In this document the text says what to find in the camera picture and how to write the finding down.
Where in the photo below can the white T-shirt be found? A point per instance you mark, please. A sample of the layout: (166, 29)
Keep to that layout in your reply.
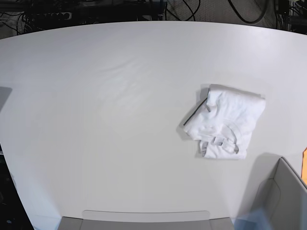
(224, 121)

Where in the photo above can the grey cardboard box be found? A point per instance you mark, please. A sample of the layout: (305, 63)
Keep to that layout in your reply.
(282, 200)

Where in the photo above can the blue translucent object corner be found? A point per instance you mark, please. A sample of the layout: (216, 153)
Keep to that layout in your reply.
(255, 220)

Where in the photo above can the grey laptop corner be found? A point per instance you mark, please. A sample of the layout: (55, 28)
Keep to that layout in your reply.
(4, 95)

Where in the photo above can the orange object at edge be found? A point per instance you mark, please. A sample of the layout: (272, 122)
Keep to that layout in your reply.
(304, 167)

